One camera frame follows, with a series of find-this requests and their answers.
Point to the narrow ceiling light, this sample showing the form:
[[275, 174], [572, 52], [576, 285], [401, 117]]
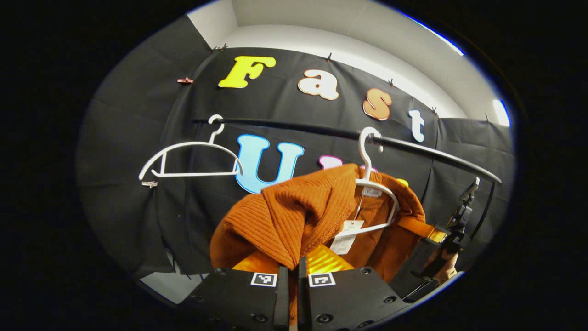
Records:
[[501, 112]]

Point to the black backdrop cloth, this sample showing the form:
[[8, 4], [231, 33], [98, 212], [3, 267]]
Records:
[[138, 119]]

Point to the orange knit garment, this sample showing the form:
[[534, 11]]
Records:
[[285, 216]]

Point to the black clothes rack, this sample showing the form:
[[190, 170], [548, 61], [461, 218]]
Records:
[[275, 127]]

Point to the white hanger holding garment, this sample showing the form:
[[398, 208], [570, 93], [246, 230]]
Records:
[[365, 158]]

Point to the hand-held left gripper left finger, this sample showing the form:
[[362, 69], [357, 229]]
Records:
[[281, 303]]

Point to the small pink clip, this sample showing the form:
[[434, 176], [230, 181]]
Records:
[[185, 80]]

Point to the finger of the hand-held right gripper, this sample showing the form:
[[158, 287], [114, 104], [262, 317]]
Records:
[[413, 266]]

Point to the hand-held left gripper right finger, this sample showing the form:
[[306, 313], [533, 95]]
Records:
[[303, 303]]

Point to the empty white clothes hanger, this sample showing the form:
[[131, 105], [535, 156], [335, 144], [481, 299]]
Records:
[[197, 174]]

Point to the small metal clip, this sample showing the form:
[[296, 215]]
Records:
[[149, 184]]

